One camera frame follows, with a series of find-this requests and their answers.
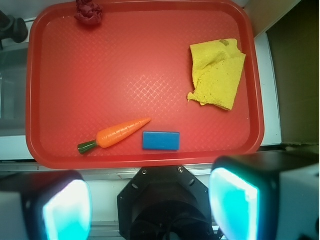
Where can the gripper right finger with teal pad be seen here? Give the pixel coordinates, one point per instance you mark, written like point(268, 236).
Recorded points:
point(268, 195)

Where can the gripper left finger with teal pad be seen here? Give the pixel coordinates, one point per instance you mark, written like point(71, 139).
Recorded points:
point(52, 205)

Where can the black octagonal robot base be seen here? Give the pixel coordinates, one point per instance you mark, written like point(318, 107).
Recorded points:
point(165, 203)

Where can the orange toy carrot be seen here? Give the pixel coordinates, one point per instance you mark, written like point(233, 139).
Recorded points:
point(113, 135)

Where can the blue rectangular block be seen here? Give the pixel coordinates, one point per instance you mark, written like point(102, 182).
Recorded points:
point(160, 140)

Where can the red plastic tray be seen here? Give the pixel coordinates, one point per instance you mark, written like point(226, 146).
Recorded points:
point(136, 63)

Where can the yellow folded cloth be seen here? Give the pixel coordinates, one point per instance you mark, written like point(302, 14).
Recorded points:
point(217, 69)

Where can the dark grey knob object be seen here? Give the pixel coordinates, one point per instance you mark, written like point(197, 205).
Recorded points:
point(12, 28)

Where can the dark red crumpled object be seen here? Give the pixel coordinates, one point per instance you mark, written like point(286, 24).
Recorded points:
point(88, 12)

